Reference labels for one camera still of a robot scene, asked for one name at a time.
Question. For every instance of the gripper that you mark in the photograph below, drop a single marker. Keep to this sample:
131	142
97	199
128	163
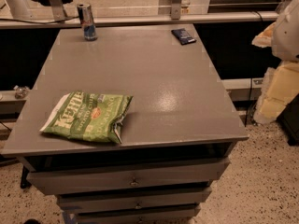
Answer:
287	36

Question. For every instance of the green jalapeno chip bag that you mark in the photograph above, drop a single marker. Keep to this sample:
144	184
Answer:
89	117

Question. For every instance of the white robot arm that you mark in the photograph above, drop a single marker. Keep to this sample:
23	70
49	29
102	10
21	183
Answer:
290	14

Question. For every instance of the dark blue rxbar wrapper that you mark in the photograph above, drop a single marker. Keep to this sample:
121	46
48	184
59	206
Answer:
183	36

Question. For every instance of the middle grey drawer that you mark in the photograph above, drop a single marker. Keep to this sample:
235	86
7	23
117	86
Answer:
134	200

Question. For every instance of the grey drawer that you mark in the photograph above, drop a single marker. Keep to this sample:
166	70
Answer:
128	176
139	216
134	200

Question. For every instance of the bottom grey drawer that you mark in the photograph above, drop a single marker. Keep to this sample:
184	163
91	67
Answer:
139	216

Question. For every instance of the blue silver energy drink can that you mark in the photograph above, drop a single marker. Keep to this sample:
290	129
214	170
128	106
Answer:
86	20

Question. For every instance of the top grey drawer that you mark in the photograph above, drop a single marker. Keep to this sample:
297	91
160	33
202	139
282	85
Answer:
128	176

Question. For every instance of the small crumpled clear object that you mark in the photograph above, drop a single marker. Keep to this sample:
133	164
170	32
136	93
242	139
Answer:
21	92

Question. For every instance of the white pipe top left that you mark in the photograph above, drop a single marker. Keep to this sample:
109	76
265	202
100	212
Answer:
19	9

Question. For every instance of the metal bracket post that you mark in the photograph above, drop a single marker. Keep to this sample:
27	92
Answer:
175	9

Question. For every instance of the grey metal window rail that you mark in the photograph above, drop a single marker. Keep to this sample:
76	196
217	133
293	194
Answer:
145	20

